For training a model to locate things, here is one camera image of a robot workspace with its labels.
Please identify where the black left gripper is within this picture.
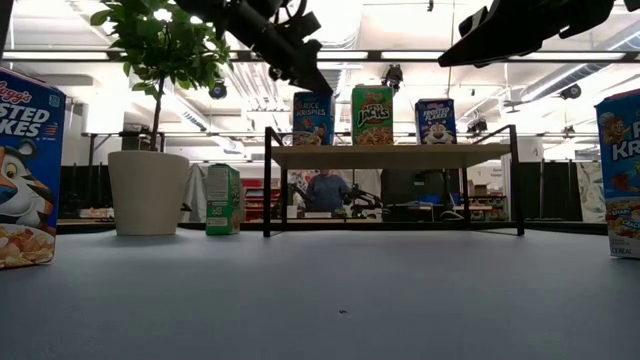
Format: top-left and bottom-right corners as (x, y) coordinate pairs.
(219, 0), (334, 93)

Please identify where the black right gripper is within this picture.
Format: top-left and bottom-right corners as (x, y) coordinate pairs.
(438, 0), (616, 69)

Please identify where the blue Rice Krispies cereal box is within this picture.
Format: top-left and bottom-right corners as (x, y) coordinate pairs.
(292, 90), (336, 147)
(593, 89), (640, 260)

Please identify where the green Apple Jacks cereal box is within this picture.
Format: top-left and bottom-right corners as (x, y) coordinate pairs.
(204, 163), (242, 237)
(351, 84), (395, 147)

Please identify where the blue Frosted Flakes cereal box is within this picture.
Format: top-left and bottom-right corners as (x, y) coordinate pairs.
(0, 67), (67, 271)
(414, 97), (458, 146)

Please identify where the person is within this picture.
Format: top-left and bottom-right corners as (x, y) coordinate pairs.
(304, 168), (351, 216)

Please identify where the red shelving unit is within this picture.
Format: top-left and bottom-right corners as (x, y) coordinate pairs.
(241, 178), (266, 222)

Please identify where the green leafy plant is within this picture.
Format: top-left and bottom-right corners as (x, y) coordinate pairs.
(89, 0), (234, 151)

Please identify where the white draped cloth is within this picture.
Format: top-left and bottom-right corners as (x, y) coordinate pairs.
(180, 163), (209, 224)

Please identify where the black partition panel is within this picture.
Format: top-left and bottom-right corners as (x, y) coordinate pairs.
(58, 163), (114, 220)
(543, 160), (584, 222)

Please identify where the leaf print curtain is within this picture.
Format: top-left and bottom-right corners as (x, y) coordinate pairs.
(576, 160), (607, 224)

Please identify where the white plant pot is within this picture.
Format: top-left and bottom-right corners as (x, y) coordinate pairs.
(107, 149), (191, 237)

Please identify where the blue-grey table mat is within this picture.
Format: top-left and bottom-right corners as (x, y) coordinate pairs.
(0, 228), (640, 360)

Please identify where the black overhead frame bar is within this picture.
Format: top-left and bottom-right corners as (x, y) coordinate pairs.
(0, 48), (640, 64)

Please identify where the wooden shelf with black frame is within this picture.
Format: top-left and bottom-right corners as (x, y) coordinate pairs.
(263, 123), (525, 239)

